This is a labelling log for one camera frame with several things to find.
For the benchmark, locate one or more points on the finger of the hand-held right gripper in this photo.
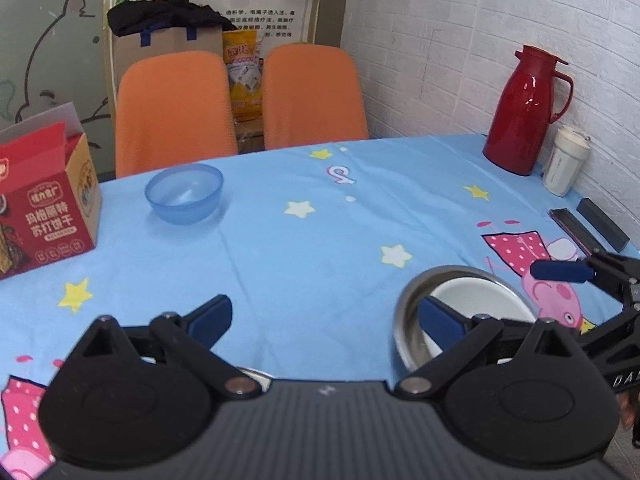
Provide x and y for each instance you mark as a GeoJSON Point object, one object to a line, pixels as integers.
{"type": "Point", "coordinates": [616, 331]}
{"type": "Point", "coordinates": [560, 270]}

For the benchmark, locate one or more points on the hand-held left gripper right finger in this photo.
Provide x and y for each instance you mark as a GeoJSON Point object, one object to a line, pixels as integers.
{"type": "Point", "coordinates": [440, 321]}

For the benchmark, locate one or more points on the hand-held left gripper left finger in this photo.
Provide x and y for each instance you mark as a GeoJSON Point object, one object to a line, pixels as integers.
{"type": "Point", "coordinates": [212, 317]}

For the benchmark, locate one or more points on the steel bowl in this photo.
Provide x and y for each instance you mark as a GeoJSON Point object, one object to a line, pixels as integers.
{"type": "Point", "coordinates": [407, 320]}

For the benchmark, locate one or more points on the white bowl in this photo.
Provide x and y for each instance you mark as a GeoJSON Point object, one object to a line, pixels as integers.
{"type": "Point", "coordinates": [480, 297]}

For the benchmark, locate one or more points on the blue plastic bowl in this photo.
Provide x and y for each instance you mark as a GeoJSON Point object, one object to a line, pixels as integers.
{"type": "Point", "coordinates": [184, 195]}

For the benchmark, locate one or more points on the person's right hand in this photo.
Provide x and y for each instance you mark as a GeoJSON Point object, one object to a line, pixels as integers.
{"type": "Point", "coordinates": [628, 410]}

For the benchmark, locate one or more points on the black flat remote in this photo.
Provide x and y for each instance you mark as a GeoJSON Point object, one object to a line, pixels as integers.
{"type": "Point", "coordinates": [575, 232]}

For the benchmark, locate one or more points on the black rectangular case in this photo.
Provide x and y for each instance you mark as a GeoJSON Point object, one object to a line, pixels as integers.
{"type": "Point", "coordinates": [602, 225]}

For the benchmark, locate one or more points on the white tumbler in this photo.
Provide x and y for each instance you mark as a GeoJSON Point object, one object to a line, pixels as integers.
{"type": "Point", "coordinates": [564, 165]}

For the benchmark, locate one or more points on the blue printed tablecloth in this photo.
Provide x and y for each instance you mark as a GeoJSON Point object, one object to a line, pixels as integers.
{"type": "Point", "coordinates": [310, 250]}

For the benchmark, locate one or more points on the red thermos jug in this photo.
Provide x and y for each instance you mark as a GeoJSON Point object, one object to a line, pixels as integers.
{"type": "Point", "coordinates": [520, 110]}

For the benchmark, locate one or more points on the red snack box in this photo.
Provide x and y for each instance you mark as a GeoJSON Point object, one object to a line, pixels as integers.
{"type": "Point", "coordinates": [45, 210]}

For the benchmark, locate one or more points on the orange chair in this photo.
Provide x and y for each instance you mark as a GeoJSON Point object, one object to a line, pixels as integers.
{"type": "Point", "coordinates": [175, 110]}
{"type": "Point", "coordinates": [312, 95]}

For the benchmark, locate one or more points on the yellow bag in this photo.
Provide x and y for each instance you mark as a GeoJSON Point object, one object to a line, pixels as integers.
{"type": "Point", "coordinates": [245, 80]}

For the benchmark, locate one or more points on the cardboard box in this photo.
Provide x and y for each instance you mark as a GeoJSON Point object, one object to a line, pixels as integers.
{"type": "Point", "coordinates": [170, 42]}

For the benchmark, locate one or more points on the black cloth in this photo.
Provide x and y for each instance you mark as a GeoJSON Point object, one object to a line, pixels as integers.
{"type": "Point", "coordinates": [165, 15]}

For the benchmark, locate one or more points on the framed calligraphy poster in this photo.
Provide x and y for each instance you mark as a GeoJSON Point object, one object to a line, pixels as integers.
{"type": "Point", "coordinates": [260, 0]}

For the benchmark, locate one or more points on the frosted glass door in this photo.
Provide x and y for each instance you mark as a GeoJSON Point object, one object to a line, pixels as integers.
{"type": "Point", "coordinates": [50, 35]}

